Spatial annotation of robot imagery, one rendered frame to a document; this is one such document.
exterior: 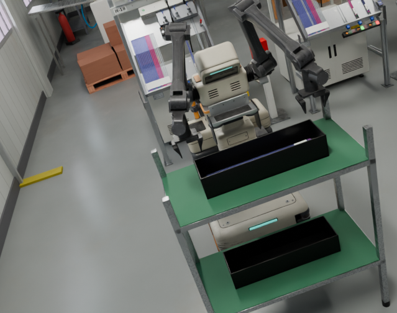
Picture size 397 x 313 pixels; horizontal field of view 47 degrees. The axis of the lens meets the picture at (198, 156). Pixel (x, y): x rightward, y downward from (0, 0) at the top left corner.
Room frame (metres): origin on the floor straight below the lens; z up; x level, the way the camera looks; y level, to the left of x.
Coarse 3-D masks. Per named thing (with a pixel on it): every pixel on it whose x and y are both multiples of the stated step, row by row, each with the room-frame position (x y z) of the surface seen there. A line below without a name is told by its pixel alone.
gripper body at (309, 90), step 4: (304, 84) 1.74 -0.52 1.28; (308, 84) 1.72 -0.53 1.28; (312, 84) 1.72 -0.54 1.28; (316, 84) 1.72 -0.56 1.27; (304, 88) 1.74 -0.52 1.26; (308, 88) 1.73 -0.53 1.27; (312, 88) 1.72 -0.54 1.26; (316, 88) 1.72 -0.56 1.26; (320, 88) 1.73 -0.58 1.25; (324, 88) 1.72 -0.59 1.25; (300, 92) 1.76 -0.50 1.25; (304, 92) 1.74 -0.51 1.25; (308, 92) 1.73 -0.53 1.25; (312, 92) 1.72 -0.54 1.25; (316, 92) 1.71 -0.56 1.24; (304, 96) 1.71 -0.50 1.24
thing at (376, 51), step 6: (384, 6) 3.78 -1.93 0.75; (384, 12) 3.79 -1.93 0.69; (384, 18) 3.79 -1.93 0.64; (300, 42) 3.74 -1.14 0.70; (372, 48) 3.97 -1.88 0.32; (378, 48) 3.93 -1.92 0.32; (378, 54) 3.87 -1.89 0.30; (300, 72) 3.99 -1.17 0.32; (300, 78) 3.93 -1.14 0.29; (384, 84) 3.80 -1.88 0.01; (390, 84) 3.76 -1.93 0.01
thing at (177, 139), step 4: (188, 124) 1.73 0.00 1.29; (188, 128) 1.71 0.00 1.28; (188, 132) 1.71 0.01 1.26; (192, 132) 1.73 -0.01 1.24; (196, 132) 1.72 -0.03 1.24; (176, 136) 1.74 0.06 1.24; (180, 136) 1.71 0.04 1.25; (184, 136) 1.70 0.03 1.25; (188, 136) 1.70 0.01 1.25; (192, 136) 1.70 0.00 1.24; (176, 140) 1.70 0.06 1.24; (180, 140) 1.70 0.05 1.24; (184, 140) 1.70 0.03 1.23; (176, 144) 1.69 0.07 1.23
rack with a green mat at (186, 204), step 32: (320, 96) 1.99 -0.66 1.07; (320, 128) 1.91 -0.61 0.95; (160, 160) 1.94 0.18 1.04; (320, 160) 1.65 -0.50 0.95; (352, 160) 1.58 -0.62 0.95; (192, 192) 1.74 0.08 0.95; (256, 192) 1.58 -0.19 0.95; (288, 192) 1.53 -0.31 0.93; (192, 224) 1.52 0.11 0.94; (352, 224) 1.84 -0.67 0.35; (192, 256) 1.53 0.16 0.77; (352, 256) 1.62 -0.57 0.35; (384, 256) 1.55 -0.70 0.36; (224, 288) 1.69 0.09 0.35; (256, 288) 1.63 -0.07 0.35; (288, 288) 1.56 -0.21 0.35; (384, 288) 1.55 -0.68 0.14
